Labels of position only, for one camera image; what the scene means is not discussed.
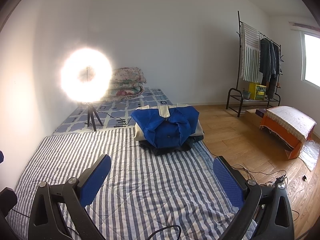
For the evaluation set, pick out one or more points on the black clothes rack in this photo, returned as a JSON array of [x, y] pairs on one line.
[[235, 100]]

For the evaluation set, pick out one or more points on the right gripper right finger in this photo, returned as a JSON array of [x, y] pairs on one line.
[[267, 206]]

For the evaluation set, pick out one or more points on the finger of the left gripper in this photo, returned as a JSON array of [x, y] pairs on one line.
[[8, 200]]

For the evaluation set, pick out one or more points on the bubble wrap sheet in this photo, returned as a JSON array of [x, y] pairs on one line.
[[309, 154]]

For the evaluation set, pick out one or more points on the bright ring light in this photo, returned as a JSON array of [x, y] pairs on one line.
[[85, 75]]

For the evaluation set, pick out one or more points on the blue checkered bed sheet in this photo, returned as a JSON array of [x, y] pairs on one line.
[[111, 114]]

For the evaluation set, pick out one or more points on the cream and blue jacket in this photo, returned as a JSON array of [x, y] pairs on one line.
[[167, 126]]

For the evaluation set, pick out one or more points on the orange covered stool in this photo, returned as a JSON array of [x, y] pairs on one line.
[[291, 125]]

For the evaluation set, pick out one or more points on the yellow box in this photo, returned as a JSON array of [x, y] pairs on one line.
[[257, 91]]

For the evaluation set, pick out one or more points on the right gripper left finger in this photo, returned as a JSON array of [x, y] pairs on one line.
[[46, 219]]

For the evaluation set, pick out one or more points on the blue striped quilt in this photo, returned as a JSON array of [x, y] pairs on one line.
[[171, 196]]

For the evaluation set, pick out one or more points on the small green pot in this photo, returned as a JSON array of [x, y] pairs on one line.
[[246, 94]]

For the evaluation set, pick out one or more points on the black light tripod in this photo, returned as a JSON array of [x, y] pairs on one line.
[[92, 115]]

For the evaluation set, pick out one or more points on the dark hanging clothes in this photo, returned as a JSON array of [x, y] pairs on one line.
[[269, 65]]

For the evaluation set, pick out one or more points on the floral folded comforter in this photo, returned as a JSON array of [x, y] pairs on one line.
[[126, 83]]

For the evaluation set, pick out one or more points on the striped hanging towel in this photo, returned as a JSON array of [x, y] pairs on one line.
[[250, 53]]

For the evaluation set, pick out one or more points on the cardboard box on floor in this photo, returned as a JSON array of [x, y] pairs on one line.
[[255, 116]]

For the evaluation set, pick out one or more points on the window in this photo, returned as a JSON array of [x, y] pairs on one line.
[[309, 36]]

